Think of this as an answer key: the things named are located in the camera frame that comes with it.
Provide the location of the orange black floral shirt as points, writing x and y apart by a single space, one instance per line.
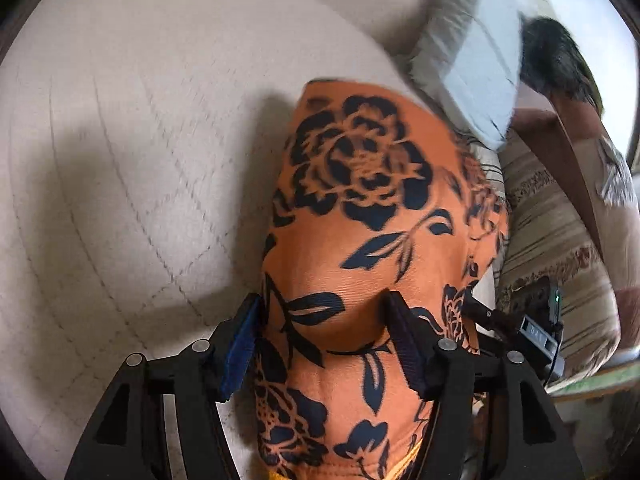
370 240

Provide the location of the silver bow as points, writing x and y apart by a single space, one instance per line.
617 175

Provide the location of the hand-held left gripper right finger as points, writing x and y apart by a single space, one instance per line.
407 345

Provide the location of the light blue pillow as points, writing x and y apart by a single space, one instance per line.
480 55

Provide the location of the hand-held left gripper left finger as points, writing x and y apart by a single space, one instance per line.
240 345

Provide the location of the dark furry cloth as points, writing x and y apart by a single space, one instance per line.
555 65

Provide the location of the striped floral cushion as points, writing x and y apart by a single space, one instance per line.
550 240

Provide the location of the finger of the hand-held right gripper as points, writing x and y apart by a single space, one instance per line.
482 312

